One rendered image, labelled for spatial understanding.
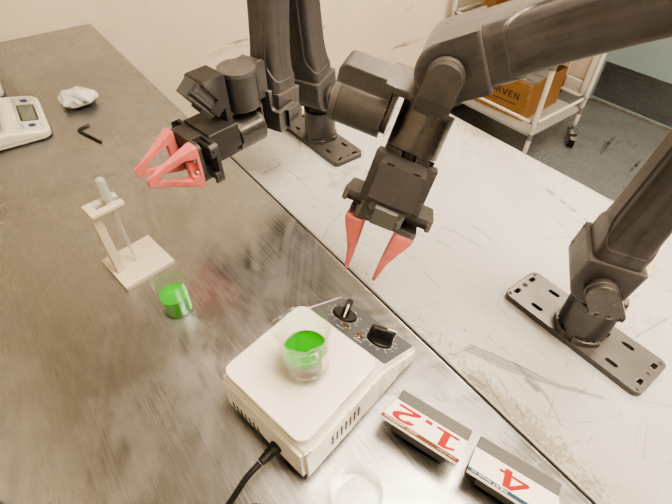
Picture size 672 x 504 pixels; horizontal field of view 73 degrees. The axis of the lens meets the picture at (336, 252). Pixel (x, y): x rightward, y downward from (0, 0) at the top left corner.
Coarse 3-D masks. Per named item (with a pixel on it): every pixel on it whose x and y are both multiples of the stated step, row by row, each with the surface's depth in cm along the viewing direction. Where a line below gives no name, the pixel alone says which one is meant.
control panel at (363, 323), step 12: (336, 300) 60; (360, 312) 60; (336, 324) 55; (360, 324) 57; (348, 336) 53; (396, 336) 57; (372, 348) 53; (396, 348) 54; (408, 348) 55; (384, 360) 51
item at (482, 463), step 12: (480, 456) 48; (480, 468) 46; (492, 468) 47; (504, 468) 48; (492, 480) 45; (504, 480) 46; (516, 480) 46; (516, 492) 44; (528, 492) 45; (540, 492) 46
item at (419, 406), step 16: (400, 400) 54; (416, 400) 54; (384, 416) 49; (432, 416) 53; (448, 416) 53; (400, 432) 50; (416, 432) 48; (464, 432) 51; (432, 448) 46; (464, 448) 49
